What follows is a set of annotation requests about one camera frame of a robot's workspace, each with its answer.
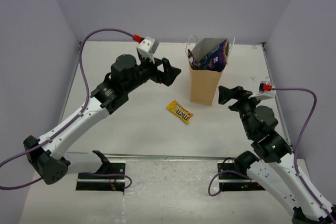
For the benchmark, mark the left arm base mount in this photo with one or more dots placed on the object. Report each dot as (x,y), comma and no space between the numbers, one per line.
(108,177)

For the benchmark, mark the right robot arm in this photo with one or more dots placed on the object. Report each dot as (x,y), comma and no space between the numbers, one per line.
(273,164)

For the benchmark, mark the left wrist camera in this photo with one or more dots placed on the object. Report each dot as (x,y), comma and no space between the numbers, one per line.
(147,48)

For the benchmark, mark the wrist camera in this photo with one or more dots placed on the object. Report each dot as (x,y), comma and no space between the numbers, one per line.
(147,48)
(265,91)

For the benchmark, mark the blue purple snack bag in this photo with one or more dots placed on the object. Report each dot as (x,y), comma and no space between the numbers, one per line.
(214,54)

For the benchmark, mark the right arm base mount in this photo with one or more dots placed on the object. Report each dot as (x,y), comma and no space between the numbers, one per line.
(232,174)

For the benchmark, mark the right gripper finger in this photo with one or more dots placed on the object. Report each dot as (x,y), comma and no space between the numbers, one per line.
(226,94)
(239,90)

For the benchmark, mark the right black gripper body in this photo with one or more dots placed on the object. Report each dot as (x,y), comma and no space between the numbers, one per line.
(245,106)

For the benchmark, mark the brown paper bag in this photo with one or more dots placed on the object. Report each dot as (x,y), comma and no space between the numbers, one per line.
(203,82)

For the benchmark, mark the purple M&M's packet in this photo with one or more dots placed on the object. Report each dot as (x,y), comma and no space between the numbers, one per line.
(194,63)

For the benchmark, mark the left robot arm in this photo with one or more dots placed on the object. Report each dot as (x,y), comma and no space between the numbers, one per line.
(49,155)

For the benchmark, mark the yellow M&M's packet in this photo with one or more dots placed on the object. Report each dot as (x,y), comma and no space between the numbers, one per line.
(175,108)

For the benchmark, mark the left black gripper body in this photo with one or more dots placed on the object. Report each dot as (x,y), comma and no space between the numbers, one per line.
(158,71)

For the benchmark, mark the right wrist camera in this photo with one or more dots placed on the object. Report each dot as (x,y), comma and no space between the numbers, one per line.
(265,91)

